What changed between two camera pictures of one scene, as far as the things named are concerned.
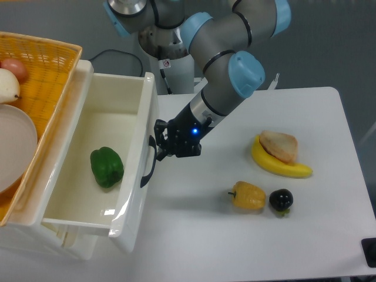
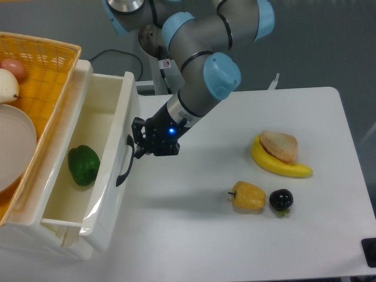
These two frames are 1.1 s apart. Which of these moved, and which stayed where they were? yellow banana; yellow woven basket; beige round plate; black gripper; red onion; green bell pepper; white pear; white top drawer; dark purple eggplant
Moved: black gripper; white top drawer; green bell pepper
Stayed: yellow woven basket; beige round plate; white pear; yellow banana; dark purple eggplant; red onion
